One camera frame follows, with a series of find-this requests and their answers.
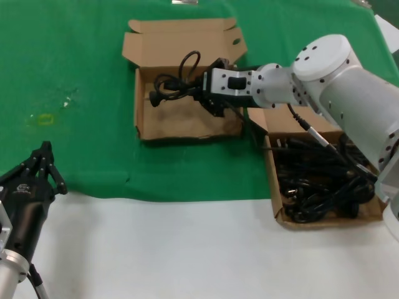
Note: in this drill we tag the small metal parts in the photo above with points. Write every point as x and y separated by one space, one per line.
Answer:
184 2

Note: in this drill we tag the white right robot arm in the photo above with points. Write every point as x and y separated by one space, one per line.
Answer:
343 78

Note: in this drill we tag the white paper scrap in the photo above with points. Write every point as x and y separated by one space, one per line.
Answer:
66 104

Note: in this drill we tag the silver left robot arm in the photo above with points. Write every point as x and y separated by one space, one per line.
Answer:
9 274

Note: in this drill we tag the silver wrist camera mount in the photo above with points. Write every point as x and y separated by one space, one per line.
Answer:
3 227
218 81

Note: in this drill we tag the grey metal object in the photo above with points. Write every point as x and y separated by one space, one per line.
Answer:
361 2

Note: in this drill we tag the green table cloth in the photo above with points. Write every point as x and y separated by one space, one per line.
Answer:
78 46

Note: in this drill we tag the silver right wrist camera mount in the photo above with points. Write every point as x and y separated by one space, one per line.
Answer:
218 81

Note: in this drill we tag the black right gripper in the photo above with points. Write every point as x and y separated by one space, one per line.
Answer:
200 85

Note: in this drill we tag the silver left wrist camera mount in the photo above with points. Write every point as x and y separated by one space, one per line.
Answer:
3 227

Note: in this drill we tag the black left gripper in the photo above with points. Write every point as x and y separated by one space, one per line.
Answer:
26 215

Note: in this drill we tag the cardboard box with torn rim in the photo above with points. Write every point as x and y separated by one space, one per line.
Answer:
174 124

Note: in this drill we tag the white board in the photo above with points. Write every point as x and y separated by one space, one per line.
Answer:
389 34

